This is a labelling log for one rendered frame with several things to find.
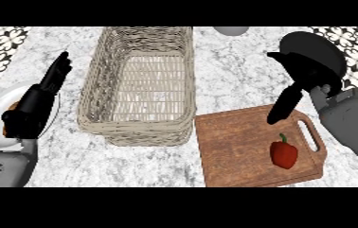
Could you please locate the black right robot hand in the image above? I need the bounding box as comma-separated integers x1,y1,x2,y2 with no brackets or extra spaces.
266,51,345,126

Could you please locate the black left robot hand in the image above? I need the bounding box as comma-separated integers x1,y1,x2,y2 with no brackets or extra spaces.
0,50,74,141

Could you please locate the woven wicker basket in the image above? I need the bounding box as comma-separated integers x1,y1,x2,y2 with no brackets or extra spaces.
75,26,197,148

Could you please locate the red bell pepper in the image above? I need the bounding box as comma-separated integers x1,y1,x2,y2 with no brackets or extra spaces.
268,132,299,170

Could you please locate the brown wooden cutting board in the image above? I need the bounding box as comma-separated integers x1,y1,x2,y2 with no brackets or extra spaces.
192,103,328,188

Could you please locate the brown food item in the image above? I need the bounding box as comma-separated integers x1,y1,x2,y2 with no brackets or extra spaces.
1,100,21,137

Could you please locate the white plate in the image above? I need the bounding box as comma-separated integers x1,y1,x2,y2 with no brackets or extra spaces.
0,82,64,152

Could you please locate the dark grey round pan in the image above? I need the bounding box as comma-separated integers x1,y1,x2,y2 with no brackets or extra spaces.
278,30,349,81

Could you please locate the grey round object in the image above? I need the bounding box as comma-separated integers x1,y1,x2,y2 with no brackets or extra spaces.
213,26,250,37

